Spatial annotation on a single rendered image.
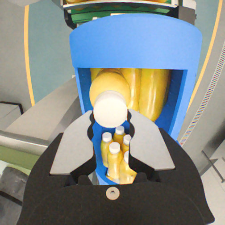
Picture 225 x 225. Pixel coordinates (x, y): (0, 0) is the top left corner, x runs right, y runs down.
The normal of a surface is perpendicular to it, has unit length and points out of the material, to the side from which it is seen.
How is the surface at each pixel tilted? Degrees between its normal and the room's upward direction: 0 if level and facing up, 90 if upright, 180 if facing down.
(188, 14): 0
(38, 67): 0
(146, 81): 48
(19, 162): 90
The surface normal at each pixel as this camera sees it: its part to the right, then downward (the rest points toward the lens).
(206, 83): 0.03, 0.49
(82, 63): -0.68, 0.38
